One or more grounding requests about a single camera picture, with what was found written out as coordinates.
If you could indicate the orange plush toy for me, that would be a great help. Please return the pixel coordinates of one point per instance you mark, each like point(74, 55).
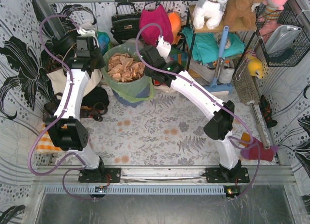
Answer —
point(175, 21)

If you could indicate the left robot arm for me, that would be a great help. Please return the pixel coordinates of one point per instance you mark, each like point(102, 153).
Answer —
point(65, 128)

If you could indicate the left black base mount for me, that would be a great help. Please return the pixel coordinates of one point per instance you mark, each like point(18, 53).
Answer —
point(95, 176)

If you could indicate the silver foil pouch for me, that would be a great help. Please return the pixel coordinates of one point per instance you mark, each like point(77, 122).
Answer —
point(282, 37)

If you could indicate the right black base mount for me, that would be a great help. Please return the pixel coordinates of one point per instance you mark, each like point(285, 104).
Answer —
point(226, 176)

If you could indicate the teal folded cloth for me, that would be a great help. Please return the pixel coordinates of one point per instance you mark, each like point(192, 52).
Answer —
point(205, 47)

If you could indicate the pink plush toy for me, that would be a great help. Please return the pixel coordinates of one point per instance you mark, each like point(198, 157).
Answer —
point(273, 5)

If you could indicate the red purple sock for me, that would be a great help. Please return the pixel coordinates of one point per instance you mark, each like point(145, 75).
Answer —
point(252, 152)

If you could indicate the brown leather strap bag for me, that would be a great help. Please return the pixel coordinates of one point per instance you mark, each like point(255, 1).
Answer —
point(95, 112)

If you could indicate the black hat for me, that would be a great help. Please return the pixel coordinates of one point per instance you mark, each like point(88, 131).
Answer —
point(62, 45)

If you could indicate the black wire basket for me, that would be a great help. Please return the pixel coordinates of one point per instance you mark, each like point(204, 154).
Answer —
point(300, 47)

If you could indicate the orange checkered cloth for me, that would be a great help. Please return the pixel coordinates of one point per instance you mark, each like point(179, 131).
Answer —
point(46, 146)

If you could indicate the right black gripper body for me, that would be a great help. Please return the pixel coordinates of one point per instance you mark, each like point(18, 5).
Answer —
point(147, 55)

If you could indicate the yellow plush duck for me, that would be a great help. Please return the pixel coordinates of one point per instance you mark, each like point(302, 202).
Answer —
point(255, 66)

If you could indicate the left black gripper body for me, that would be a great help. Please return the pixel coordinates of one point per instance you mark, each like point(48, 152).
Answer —
point(65, 43)

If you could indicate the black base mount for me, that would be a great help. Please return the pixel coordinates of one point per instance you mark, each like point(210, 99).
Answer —
point(226, 176)
point(95, 176)

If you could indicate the rainbow striped bag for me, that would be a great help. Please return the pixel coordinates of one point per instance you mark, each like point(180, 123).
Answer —
point(175, 55)

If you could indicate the brown teddy bear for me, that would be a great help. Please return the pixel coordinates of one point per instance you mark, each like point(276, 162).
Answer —
point(242, 9)

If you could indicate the green trash bag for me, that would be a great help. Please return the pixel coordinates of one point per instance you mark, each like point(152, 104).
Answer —
point(122, 49)

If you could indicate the crumpled brown paper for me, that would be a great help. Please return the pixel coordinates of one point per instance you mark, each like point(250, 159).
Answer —
point(123, 68)

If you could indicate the cream canvas tote bag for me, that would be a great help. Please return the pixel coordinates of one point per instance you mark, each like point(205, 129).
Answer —
point(58, 73)

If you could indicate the aluminium front rail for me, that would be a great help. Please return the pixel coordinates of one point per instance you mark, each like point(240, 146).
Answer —
point(179, 175)

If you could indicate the blue floor squeegee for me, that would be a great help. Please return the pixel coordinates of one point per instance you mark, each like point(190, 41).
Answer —
point(215, 88)

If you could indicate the white sneakers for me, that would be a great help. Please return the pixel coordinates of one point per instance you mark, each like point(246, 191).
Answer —
point(207, 71)

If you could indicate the blue trash bin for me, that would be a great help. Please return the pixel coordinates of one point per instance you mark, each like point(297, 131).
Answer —
point(133, 93)

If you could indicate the black leather handbag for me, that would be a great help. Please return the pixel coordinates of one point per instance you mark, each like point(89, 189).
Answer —
point(126, 26)

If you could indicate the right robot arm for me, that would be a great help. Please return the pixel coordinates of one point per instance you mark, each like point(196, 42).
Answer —
point(219, 113)

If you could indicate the colourful printed bag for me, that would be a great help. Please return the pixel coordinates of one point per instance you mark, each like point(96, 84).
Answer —
point(104, 42)

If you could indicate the white plush dog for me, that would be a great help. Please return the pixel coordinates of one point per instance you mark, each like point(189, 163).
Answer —
point(208, 13)

